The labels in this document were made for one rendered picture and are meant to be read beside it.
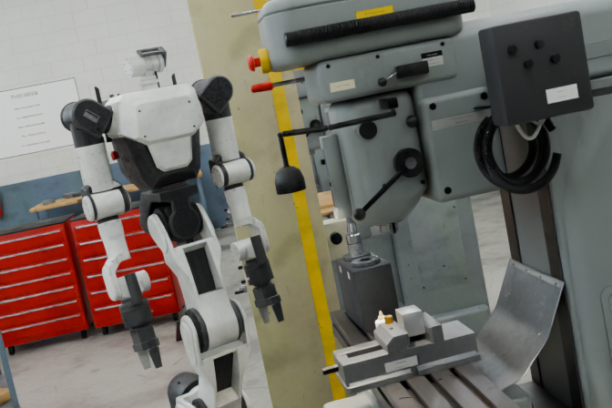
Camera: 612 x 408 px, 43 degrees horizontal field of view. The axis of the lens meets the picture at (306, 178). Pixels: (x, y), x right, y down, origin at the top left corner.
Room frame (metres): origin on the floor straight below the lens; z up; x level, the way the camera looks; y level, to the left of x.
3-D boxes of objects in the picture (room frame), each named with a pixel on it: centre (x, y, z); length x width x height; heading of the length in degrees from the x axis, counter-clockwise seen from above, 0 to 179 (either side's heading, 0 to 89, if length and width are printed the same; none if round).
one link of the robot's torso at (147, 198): (2.52, 0.47, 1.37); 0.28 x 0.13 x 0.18; 31
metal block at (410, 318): (1.89, -0.19, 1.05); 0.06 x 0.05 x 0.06; 9
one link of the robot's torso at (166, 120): (2.49, 0.46, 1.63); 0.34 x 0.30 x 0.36; 121
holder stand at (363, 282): (2.34, -0.12, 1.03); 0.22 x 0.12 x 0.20; 11
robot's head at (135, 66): (2.44, 0.43, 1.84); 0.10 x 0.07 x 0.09; 121
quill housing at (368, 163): (1.93, -0.19, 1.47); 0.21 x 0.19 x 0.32; 8
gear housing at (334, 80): (1.93, -0.23, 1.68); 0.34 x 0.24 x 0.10; 98
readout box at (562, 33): (1.63, -0.53, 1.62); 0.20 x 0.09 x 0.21; 98
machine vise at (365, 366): (1.88, -0.16, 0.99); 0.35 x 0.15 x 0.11; 99
